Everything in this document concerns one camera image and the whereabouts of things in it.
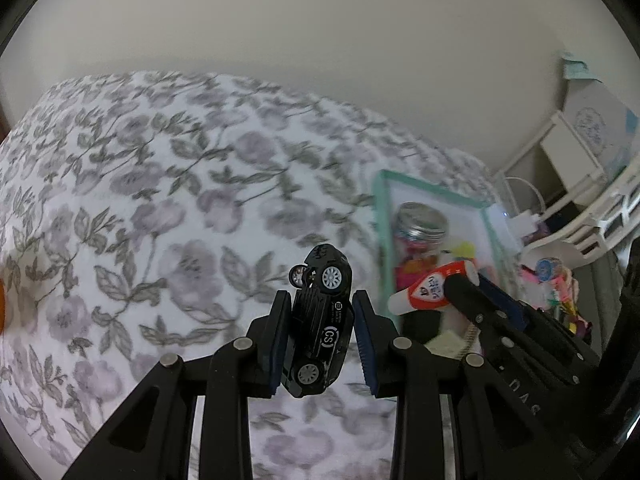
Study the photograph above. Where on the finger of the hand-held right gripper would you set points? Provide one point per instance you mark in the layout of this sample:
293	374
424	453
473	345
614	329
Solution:
480	310
500	297

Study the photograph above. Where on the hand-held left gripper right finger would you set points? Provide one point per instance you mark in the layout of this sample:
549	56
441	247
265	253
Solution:
365	350

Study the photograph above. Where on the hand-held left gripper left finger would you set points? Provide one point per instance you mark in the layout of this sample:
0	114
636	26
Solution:
277	350

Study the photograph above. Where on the black toy car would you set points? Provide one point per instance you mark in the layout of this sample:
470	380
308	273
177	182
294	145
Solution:
320	320

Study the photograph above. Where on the red white tube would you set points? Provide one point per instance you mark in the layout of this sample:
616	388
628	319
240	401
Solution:
430	290

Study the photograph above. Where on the teal-rimmed white tray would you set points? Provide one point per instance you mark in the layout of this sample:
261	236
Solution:
425	195

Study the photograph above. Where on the white charger adapter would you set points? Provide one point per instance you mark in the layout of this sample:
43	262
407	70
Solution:
527	221

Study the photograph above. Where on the white lattice shelf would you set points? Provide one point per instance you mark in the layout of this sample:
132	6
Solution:
575	240

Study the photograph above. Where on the light blue printed box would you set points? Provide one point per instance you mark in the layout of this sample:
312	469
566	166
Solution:
595	120

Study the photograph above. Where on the grey floral blanket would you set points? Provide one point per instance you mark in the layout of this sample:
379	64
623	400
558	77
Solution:
150	185

